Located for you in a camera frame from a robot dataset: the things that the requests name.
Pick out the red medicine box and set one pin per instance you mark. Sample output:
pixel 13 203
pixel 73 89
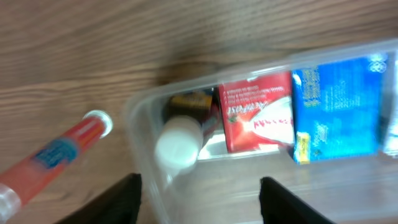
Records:
pixel 257 113

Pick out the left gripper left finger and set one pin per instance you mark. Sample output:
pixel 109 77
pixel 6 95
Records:
pixel 118 205

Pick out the dark bottle white cap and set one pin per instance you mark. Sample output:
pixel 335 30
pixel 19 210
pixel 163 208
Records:
pixel 190 119

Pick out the white medicine box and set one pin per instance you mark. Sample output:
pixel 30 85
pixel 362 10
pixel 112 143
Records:
pixel 389 108

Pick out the orange tablet tube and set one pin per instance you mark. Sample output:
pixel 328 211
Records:
pixel 24 180

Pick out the blue medicine box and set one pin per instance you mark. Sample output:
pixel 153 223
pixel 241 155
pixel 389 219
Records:
pixel 337 107

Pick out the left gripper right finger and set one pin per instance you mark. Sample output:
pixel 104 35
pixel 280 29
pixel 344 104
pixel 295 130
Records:
pixel 281 206

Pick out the clear plastic container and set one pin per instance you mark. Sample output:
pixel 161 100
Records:
pixel 224 187

